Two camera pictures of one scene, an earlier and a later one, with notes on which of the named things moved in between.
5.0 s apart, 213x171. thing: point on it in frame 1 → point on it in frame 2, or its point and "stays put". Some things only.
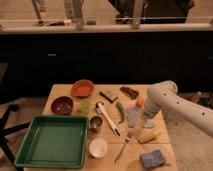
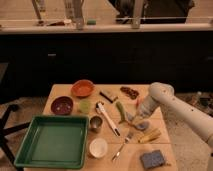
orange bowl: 82,88 stays put
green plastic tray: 55,142 stays put
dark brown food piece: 133,94 stays put
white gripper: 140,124 → 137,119
